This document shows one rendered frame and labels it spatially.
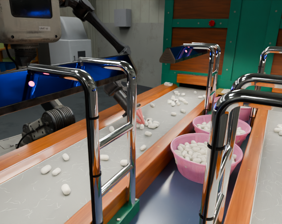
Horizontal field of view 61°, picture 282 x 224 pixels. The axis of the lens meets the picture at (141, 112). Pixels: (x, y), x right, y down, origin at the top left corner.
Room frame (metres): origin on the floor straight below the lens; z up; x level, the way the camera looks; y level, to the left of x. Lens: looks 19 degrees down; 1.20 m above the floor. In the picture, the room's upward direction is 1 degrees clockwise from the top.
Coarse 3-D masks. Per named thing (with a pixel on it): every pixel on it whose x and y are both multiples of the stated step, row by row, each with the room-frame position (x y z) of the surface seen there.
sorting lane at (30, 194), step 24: (168, 96) 1.65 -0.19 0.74; (192, 96) 1.67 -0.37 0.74; (120, 120) 1.17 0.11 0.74; (168, 120) 1.18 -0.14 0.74; (120, 144) 0.89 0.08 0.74; (144, 144) 0.90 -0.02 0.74; (72, 168) 0.71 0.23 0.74; (120, 168) 0.71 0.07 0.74; (0, 192) 0.58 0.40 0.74; (24, 192) 0.58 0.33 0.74; (48, 192) 0.58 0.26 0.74; (72, 192) 0.58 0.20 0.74; (0, 216) 0.48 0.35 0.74; (24, 216) 0.49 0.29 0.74; (48, 216) 0.49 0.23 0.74
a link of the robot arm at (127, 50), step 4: (128, 48) 1.54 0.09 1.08; (124, 52) 1.48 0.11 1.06; (128, 52) 1.49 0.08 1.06; (120, 80) 1.21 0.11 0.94; (108, 84) 1.15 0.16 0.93; (112, 84) 1.14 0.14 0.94; (116, 84) 1.14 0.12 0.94; (104, 88) 1.16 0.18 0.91; (108, 88) 1.15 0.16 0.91; (112, 88) 1.15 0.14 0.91; (108, 92) 1.16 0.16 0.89
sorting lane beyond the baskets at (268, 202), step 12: (276, 120) 1.21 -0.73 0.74; (276, 132) 1.05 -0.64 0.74; (264, 144) 0.92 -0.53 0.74; (276, 144) 0.92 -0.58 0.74; (264, 156) 0.82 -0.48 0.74; (276, 156) 0.82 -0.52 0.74; (264, 168) 0.73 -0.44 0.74; (276, 168) 0.73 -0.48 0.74; (264, 180) 0.66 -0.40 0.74; (276, 180) 0.66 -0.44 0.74; (264, 192) 0.60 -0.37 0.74; (276, 192) 0.60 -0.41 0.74; (264, 204) 0.55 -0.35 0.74; (276, 204) 0.55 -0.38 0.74; (252, 216) 0.50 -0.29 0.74; (264, 216) 0.50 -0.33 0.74; (276, 216) 0.50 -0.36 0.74
